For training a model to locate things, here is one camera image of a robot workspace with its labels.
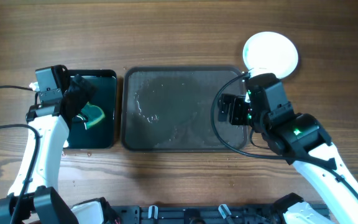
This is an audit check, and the green yellow sponge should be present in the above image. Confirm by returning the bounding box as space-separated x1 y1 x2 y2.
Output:
73 103 106 130

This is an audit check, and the white plate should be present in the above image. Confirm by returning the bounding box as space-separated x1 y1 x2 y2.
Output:
242 31 299 79

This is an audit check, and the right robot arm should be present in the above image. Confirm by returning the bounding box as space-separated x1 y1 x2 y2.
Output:
211 91 358 223

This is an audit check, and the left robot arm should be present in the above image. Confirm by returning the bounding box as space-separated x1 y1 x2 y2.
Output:
0 75 114 223

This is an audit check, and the dark brown serving tray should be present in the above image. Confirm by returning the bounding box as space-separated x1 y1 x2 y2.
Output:
121 65 248 152

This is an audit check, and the black water basin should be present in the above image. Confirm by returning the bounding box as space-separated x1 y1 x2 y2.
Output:
63 70 117 149

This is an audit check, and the left camera cable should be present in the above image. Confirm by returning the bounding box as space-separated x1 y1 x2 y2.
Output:
0 85 43 224

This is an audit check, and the camera cable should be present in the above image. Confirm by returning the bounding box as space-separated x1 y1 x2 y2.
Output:
210 72 358 218
0 85 43 224

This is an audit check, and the right camera cable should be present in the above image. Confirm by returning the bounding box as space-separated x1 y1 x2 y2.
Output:
210 72 358 218

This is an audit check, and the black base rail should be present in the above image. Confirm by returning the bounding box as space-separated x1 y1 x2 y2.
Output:
112 203 285 224

